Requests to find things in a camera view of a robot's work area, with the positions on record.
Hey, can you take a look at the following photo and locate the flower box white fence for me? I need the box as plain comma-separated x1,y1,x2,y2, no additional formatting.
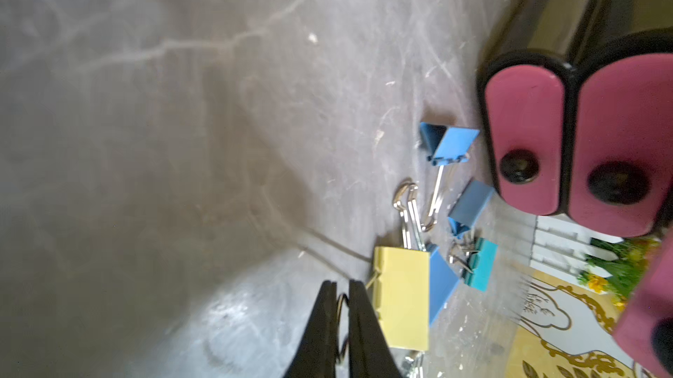
529,215,662,311

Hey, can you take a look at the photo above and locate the yellow binder clip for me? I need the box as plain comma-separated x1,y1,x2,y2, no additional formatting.
342,247,429,377

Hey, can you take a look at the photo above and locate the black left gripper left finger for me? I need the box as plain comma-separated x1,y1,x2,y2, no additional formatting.
284,281,338,378

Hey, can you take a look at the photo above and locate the blue binder clip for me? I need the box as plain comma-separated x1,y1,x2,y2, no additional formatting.
420,122,480,233
393,181,459,325
447,179,494,240

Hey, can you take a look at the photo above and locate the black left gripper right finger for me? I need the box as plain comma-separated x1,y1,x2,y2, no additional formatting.
348,280,401,378

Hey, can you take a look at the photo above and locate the teal binder clip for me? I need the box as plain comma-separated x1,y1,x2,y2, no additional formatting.
449,237,498,292

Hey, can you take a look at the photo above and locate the black pink drawer cabinet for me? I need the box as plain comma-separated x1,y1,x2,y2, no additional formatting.
475,0,673,378

